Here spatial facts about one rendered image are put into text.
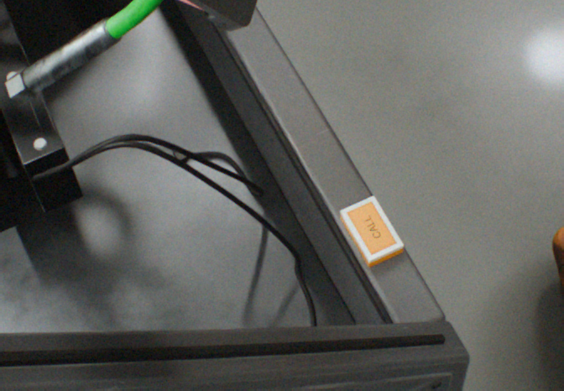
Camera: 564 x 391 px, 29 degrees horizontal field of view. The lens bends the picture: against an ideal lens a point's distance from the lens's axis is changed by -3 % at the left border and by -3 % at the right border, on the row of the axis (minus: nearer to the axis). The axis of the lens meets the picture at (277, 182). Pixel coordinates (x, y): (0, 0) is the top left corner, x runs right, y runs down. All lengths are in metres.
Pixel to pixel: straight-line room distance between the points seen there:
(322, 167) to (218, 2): 0.34
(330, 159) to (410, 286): 0.13
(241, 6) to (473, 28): 1.65
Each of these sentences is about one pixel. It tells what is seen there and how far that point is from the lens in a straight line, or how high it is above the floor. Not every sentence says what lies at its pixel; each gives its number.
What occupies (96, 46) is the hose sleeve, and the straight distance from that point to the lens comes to 0.72.
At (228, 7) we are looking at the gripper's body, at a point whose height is 1.27.
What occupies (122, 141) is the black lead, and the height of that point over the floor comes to 1.02.
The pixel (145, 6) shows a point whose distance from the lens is 0.70.
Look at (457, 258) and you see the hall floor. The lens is 1.95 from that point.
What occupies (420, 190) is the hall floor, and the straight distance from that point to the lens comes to 2.02.
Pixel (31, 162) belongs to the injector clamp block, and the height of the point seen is 0.98.
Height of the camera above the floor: 1.72
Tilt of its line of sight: 58 degrees down
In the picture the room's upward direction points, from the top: 7 degrees counter-clockwise
